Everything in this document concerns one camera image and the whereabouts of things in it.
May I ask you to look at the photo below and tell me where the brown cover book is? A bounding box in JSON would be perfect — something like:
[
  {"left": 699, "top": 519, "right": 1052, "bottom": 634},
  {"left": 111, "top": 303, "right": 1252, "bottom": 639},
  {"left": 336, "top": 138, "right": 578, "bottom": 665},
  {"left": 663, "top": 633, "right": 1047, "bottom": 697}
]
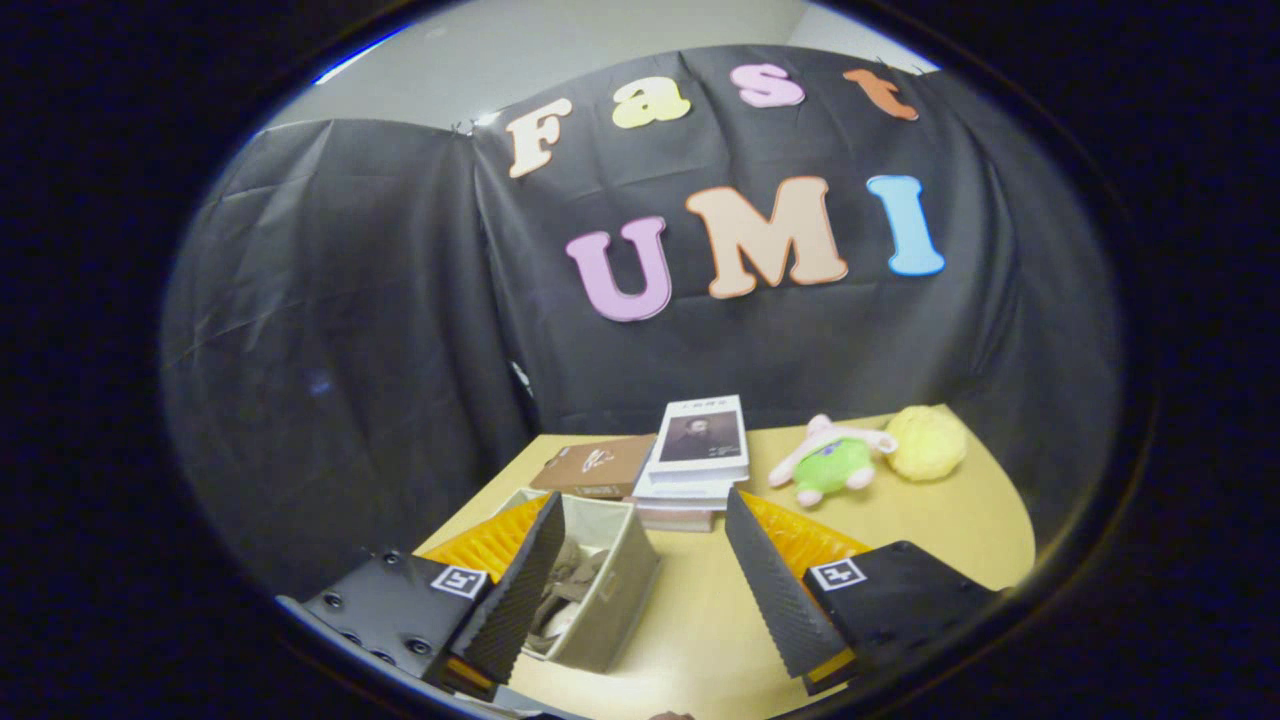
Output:
[{"left": 530, "top": 434, "right": 658, "bottom": 499}]

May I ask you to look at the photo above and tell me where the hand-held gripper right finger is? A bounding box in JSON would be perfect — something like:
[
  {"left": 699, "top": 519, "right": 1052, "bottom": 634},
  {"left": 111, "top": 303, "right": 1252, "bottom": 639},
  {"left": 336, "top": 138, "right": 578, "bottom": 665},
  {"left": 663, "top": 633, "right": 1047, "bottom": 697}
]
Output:
[{"left": 725, "top": 487, "right": 1001, "bottom": 698}]

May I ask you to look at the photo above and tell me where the green plush toy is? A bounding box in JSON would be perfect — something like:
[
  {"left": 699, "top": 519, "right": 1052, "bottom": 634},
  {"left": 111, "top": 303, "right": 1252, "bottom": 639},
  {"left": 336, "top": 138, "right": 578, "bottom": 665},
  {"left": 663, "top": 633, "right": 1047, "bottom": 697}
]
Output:
[{"left": 768, "top": 414, "right": 899, "bottom": 508}]

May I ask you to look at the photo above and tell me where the plain white book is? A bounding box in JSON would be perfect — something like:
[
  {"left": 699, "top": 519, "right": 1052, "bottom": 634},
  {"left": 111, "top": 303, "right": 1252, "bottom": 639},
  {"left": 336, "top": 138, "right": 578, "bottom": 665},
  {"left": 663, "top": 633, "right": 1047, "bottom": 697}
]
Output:
[{"left": 632, "top": 468, "right": 747, "bottom": 511}]

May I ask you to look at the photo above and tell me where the reddish spine book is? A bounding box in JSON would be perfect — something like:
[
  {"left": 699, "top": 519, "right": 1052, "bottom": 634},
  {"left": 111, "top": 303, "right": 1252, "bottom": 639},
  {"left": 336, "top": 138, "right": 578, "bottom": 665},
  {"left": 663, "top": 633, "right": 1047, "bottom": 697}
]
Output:
[{"left": 635, "top": 500, "right": 721, "bottom": 533}]

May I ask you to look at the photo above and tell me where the yellow fluffy plush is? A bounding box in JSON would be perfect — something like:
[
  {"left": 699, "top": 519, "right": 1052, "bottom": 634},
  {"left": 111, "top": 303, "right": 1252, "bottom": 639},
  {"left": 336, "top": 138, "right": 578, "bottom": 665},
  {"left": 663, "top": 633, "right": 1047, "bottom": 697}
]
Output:
[{"left": 885, "top": 404, "right": 969, "bottom": 483}]

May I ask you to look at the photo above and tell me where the beige fabric storage box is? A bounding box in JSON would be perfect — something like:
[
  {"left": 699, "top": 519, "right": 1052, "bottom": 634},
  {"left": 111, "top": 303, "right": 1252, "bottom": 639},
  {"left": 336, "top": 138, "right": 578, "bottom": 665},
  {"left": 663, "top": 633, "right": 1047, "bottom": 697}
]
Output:
[{"left": 495, "top": 487, "right": 663, "bottom": 674}]

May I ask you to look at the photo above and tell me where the black backdrop cloth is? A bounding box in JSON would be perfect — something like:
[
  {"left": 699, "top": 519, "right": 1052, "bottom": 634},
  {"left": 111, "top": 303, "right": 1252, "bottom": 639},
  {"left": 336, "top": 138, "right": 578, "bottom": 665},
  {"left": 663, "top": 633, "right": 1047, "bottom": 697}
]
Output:
[{"left": 160, "top": 45, "right": 1121, "bottom": 601}]

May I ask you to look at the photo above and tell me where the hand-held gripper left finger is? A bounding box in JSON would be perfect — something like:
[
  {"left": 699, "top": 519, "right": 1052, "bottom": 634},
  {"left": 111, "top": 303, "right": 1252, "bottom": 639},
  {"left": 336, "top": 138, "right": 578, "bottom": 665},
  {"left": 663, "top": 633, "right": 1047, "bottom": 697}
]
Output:
[{"left": 275, "top": 490, "right": 567, "bottom": 701}]

